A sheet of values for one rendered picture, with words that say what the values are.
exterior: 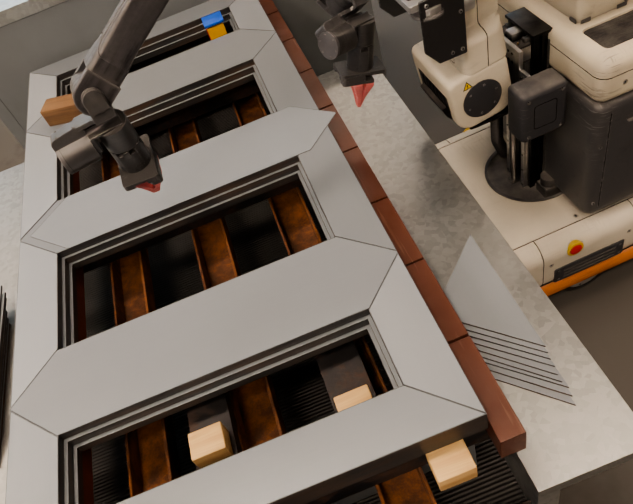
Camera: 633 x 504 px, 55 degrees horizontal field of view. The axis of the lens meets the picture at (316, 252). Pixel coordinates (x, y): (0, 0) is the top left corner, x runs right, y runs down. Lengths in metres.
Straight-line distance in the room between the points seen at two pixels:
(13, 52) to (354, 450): 1.67
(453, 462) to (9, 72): 1.78
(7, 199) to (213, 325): 0.95
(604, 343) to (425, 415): 1.14
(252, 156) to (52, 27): 0.95
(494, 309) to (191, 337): 0.56
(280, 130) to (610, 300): 1.18
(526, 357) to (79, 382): 0.79
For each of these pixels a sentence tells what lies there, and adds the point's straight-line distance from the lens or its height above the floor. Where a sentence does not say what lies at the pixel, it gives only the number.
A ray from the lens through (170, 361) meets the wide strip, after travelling 1.10.
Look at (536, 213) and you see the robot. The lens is 1.92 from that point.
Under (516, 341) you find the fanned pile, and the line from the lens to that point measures 1.15.
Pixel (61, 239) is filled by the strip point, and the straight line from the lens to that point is 1.45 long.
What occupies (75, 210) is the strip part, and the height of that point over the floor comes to 0.87.
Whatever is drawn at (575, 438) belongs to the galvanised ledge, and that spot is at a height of 0.68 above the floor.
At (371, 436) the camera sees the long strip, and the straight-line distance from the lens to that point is 0.92.
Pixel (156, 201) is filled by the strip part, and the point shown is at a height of 0.87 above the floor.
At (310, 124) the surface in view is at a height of 0.87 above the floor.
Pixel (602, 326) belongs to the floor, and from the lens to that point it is 2.03.
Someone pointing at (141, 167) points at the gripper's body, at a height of 1.08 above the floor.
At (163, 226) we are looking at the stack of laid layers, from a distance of 1.38.
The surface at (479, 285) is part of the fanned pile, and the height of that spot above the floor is 0.72.
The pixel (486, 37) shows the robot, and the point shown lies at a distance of 1.52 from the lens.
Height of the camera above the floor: 1.71
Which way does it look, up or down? 48 degrees down
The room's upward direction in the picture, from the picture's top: 21 degrees counter-clockwise
